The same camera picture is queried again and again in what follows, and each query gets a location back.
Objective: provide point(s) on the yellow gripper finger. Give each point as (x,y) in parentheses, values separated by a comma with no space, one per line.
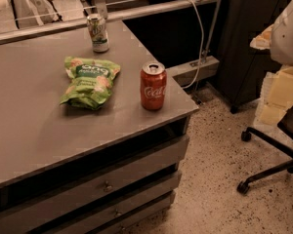
(269,113)
(281,93)

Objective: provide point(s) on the red coke can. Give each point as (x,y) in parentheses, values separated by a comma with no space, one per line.
(153,85)

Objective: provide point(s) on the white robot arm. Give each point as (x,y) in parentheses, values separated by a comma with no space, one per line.
(278,39)

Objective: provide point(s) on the green white soda can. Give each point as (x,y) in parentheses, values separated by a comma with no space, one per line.
(98,33)

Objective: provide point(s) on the dark cabinet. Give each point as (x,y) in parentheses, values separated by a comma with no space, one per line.
(242,69)

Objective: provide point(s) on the green chip bag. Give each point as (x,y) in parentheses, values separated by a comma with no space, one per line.
(91,82)

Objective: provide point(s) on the grey drawer cabinet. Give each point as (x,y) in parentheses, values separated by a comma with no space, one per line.
(98,182)

